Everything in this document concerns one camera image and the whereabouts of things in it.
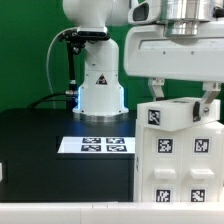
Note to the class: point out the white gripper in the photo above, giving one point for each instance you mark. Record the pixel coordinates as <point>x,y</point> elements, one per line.
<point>148,53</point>

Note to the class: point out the long white cabinet top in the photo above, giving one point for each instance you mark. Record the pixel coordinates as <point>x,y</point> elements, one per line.
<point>177,114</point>

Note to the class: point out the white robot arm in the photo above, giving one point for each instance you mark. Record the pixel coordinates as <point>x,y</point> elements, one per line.
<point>101,95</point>

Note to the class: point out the white workspace fence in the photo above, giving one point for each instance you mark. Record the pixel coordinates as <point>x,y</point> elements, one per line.
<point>109,212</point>

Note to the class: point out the white base tag plate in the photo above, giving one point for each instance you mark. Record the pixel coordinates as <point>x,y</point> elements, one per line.
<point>97,145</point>

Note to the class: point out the white cabinet body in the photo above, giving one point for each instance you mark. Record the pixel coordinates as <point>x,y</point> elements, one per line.
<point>139,148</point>

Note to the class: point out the small white cabinet door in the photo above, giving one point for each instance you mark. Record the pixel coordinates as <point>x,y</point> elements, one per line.
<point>161,175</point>

